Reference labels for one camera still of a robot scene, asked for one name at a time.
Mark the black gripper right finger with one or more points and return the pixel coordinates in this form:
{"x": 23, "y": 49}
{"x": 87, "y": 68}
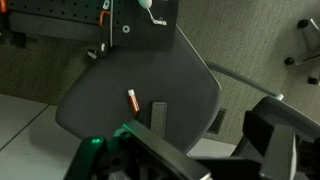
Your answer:
{"x": 284, "y": 140}

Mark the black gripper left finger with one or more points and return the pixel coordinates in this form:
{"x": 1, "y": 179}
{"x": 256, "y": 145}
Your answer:
{"x": 134, "y": 153}

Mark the red whiteboard marker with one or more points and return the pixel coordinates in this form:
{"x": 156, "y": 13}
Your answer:
{"x": 133, "y": 100}

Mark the black whiteboard eraser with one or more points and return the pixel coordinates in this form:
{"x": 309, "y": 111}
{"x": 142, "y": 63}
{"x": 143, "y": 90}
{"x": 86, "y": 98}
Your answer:
{"x": 158, "y": 117}

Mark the floor power outlet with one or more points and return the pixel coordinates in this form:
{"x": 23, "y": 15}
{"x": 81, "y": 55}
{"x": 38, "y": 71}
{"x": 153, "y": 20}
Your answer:
{"x": 215, "y": 127}

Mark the black office chair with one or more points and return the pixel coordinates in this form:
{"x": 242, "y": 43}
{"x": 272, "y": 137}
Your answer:
{"x": 98, "y": 101}

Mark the black perforated breadboard table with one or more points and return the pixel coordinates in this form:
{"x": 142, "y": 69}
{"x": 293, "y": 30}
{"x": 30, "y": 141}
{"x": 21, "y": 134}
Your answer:
{"x": 130, "y": 24}

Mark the black orange clamp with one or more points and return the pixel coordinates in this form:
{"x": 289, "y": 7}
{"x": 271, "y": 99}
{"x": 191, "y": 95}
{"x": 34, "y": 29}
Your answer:
{"x": 104, "y": 18}

